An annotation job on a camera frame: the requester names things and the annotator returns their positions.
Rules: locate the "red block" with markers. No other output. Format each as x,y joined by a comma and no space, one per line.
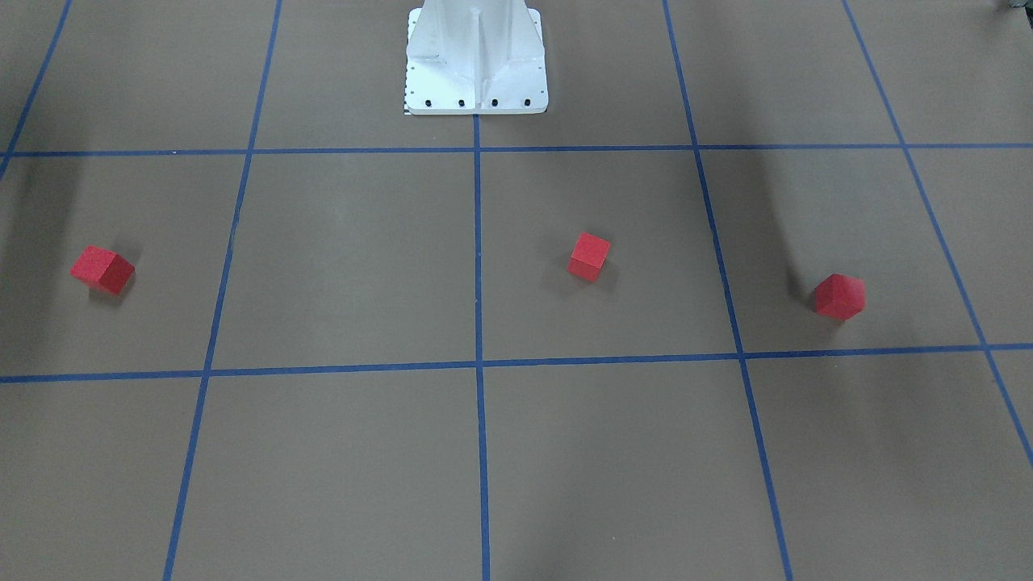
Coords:
840,297
588,257

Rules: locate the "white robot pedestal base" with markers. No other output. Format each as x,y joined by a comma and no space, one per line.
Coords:
475,58

